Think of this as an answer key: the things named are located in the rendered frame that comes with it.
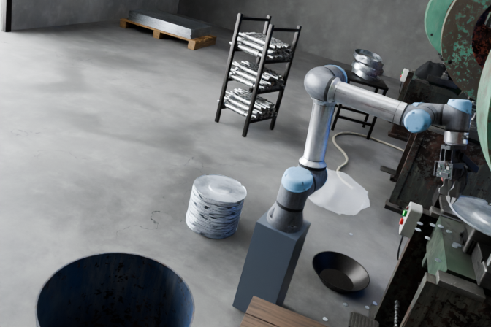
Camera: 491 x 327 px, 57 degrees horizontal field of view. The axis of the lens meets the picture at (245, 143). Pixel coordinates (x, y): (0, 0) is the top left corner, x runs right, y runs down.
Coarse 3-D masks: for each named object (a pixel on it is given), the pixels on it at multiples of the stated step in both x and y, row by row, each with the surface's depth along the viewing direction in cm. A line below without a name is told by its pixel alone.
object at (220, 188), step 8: (200, 176) 252; (216, 176) 258; (224, 176) 259; (200, 184) 245; (208, 184) 247; (216, 184) 248; (224, 184) 250; (232, 184) 254; (200, 192) 238; (208, 192) 239; (216, 192) 241; (224, 192) 242; (232, 192) 245; (240, 192) 247; (216, 200) 234; (224, 200) 236; (240, 200) 239
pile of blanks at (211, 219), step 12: (192, 192) 246; (192, 204) 242; (204, 204) 235; (216, 204) 235; (228, 204) 235; (240, 204) 242; (192, 216) 243; (204, 216) 238; (216, 216) 238; (228, 216) 238; (192, 228) 245; (204, 228) 240; (216, 228) 240; (228, 228) 244
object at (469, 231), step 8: (440, 200) 162; (448, 208) 156; (456, 216) 153; (464, 232) 163; (472, 232) 155; (480, 232) 154; (464, 240) 159; (472, 240) 156; (480, 240) 155; (488, 240) 154; (464, 248) 158; (472, 248) 157
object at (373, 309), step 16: (432, 208) 186; (416, 240) 190; (400, 256) 198; (416, 256) 192; (400, 272) 196; (416, 272) 194; (400, 288) 199; (416, 288) 196; (384, 304) 204; (400, 304) 201; (384, 320) 206; (400, 320) 204
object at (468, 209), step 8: (464, 200) 166; (472, 200) 167; (480, 200) 169; (456, 208) 158; (464, 208) 159; (472, 208) 161; (480, 208) 161; (488, 208) 164; (464, 216) 153; (472, 216) 155; (480, 216) 155; (488, 216) 156; (472, 224) 149; (480, 224) 150; (488, 224) 151; (488, 232) 146
